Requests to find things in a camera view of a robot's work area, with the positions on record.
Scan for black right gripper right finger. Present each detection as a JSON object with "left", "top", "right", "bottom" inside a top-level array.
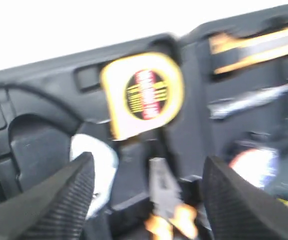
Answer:
[{"left": 201, "top": 156, "right": 288, "bottom": 240}]

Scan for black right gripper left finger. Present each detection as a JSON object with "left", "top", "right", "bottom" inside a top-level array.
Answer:
[{"left": 0, "top": 152, "right": 94, "bottom": 240}]

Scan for electrical tape roll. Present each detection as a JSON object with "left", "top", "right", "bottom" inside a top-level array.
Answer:
[{"left": 229, "top": 147, "right": 279, "bottom": 189}]

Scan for adjustable wrench black handle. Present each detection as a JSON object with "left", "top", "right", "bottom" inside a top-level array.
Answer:
[{"left": 70, "top": 133, "right": 119, "bottom": 219}]

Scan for black plastic tool case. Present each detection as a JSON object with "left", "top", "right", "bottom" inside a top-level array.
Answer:
[{"left": 0, "top": 4, "right": 288, "bottom": 240}]

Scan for clear tester screwdriver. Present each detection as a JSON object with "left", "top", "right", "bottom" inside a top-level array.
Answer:
[{"left": 208, "top": 83, "right": 288, "bottom": 120}]

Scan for yellow tape measure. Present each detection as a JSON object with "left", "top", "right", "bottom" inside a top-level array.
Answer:
[{"left": 100, "top": 52, "right": 184, "bottom": 141}]

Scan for orange utility knife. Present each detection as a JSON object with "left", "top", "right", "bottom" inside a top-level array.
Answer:
[{"left": 209, "top": 27, "right": 288, "bottom": 75}]

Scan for orange handled pliers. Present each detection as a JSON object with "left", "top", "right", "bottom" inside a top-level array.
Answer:
[{"left": 145, "top": 157, "right": 198, "bottom": 240}]

